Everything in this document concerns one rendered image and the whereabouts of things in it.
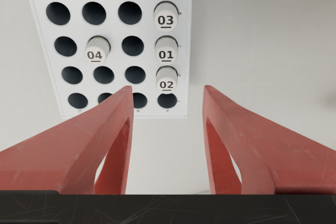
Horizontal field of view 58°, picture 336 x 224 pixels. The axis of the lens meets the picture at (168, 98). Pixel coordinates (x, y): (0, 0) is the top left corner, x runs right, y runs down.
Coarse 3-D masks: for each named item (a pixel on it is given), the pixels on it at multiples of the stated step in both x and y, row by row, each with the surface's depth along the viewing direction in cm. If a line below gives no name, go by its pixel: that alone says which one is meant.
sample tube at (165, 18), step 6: (156, 6) 16; (162, 6) 15; (168, 6) 15; (174, 6) 16; (156, 12) 15; (162, 12) 15; (168, 12) 15; (174, 12) 15; (156, 18) 15; (162, 18) 15; (168, 18) 15; (174, 18) 15; (156, 24) 15; (162, 24) 15; (168, 24) 15; (174, 24) 15; (162, 30) 15; (168, 30) 15
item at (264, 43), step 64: (0, 0) 19; (192, 0) 19; (256, 0) 19; (320, 0) 19; (0, 64) 22; (192, 64) 22; (256, 64) 22; (320, 64) 22; (0, 128) 26; (192, 128) 26; (320, 128) 25; (128, 192) 31; (192, 192) 31
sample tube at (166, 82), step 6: (162, 66) 18; (168, 66) 18; (162, 72) 17; (168, 72) 17; (174, 72) 18; (156, 78) 17; (162, 78) 17; (168, 78) 17; (174, 78) 17; (156, 84) 17; (162, 84) 17; (168, 84) 17; (174, 84) 17; (162, 90) 17; (168, 90) 17; (174, 90) 17
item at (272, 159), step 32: (224, 96) 11; (224, 128) 9; (256, 128) 7; (288, 128) 8; (224, 160) 11; (256, 160) 6; (288, 160) 6; (320, 160) 6; (224, 192) 10; (256, 192) 6; (288, 192) 5; (320, 192) 5
